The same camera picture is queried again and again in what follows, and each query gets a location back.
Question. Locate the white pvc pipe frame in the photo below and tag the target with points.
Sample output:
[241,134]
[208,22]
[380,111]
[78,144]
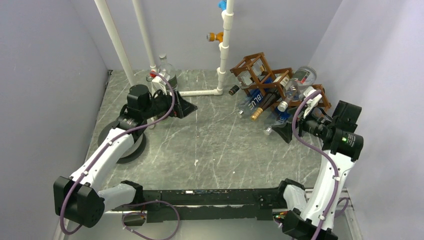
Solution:
[227,17]

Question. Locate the blue labelled clear bottle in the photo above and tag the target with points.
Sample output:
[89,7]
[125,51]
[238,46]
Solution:
[248,105]

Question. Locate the orange valve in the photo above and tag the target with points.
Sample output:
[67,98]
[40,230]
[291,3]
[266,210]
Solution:
[212,37]

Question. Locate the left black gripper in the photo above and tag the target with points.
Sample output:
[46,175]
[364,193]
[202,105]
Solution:
[186,107]

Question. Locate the standing clear empty bottle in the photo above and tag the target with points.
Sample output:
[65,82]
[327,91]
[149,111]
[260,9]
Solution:
[149,78]

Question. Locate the slanted white pvc pipe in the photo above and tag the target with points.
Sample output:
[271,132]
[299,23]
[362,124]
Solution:
[112,31]

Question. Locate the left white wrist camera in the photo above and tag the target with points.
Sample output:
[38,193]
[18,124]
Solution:
[159,82]

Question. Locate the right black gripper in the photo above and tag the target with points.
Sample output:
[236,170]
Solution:
[285,131]

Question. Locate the clear bottle red green label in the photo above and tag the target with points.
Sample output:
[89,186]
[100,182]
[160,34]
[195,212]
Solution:
[168,71]

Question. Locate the clear bottle dark label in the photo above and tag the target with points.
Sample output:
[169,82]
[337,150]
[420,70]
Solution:
[298,87]

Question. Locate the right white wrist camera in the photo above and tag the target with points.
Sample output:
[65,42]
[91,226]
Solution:
[312,97]

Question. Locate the brown wooden wine rack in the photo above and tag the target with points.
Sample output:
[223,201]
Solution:
[253,72]

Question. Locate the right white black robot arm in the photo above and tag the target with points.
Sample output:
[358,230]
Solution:
[313,218]

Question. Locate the blue valve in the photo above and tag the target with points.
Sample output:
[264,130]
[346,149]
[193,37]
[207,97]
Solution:
[222,5]

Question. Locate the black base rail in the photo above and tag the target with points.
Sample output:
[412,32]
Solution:
[210,204]

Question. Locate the lower blue clear bottle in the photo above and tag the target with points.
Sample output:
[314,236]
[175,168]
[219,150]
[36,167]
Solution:
[276,117]

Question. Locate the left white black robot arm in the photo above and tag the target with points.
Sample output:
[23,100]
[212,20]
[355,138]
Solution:
[78,197]

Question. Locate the dark bottle gold cap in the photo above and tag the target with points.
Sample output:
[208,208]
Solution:
[269,99]

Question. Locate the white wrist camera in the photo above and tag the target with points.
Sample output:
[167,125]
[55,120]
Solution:
[312,97]
[159,82]

